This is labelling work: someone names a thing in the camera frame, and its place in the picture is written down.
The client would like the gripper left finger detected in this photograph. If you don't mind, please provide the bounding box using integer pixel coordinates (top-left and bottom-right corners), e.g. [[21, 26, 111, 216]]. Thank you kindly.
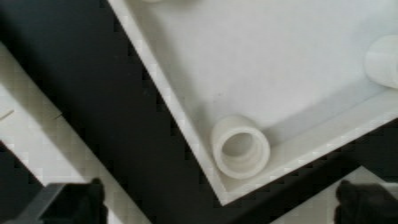
[[10, 178, 108, 224]]

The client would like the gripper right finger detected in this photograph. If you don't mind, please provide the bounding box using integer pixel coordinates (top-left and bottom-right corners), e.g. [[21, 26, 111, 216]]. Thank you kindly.
[[333, 180, 398, 224]]

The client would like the white square table top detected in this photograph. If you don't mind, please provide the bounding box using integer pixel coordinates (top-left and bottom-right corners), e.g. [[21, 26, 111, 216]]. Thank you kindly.
[[108, 0, 398, 203]]

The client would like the white U-shaped fence frame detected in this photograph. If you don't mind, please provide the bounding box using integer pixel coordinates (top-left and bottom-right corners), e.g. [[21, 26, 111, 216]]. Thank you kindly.
[[0, 43, 150, 224]]

